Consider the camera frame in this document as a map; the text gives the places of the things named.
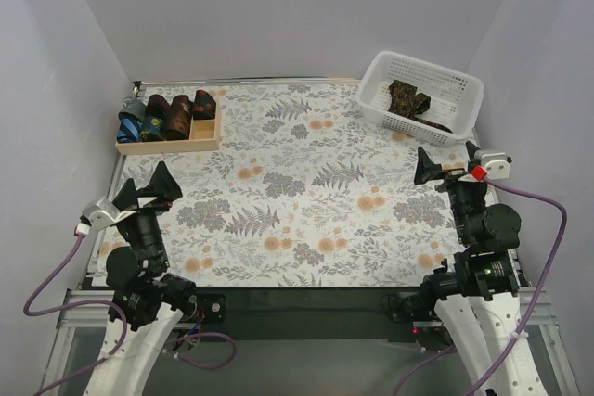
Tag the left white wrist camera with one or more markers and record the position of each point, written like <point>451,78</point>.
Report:
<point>100,215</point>

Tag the white plastic perforated basket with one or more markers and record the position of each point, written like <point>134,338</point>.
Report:
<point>456,97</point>

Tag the grey rolled tie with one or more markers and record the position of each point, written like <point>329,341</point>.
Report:
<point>132,108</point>

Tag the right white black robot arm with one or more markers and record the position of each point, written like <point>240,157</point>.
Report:
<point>478,299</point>

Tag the aluminium frame rail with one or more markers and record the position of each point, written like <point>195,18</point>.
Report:
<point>285,313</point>

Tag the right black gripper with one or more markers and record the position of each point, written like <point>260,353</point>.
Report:
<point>456,180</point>

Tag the navy yellow-dotted rolled tie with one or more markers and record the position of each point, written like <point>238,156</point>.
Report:
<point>152,129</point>

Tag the floral patterned table mat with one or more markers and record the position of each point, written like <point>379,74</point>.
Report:
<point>302,192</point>

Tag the blue striped rolled tie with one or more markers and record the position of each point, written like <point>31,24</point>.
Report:
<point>129,129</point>

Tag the wooden compartment tray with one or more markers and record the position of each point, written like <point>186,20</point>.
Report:
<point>204,136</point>

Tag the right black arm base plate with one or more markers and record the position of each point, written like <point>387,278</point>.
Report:
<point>402,308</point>

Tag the brown patterned rolled tie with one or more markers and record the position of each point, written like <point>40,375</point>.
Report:
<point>178,119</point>

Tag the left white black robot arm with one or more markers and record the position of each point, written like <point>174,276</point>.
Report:
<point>148,301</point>

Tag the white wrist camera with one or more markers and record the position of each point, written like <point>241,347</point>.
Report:
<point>489,164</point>
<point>100,215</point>

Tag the black tie with gold keys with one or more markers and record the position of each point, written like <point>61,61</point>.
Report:
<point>408,103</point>

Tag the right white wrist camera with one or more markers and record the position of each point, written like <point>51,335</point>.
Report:
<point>489,164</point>

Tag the black orange-dotted rolled tie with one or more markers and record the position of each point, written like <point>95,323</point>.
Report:
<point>204,106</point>

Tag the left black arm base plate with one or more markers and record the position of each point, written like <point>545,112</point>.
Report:
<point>206,308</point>

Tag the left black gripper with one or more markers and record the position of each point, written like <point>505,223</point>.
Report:
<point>143,208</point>

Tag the dark red rolled tie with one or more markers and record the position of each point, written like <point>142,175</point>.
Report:
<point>157,107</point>

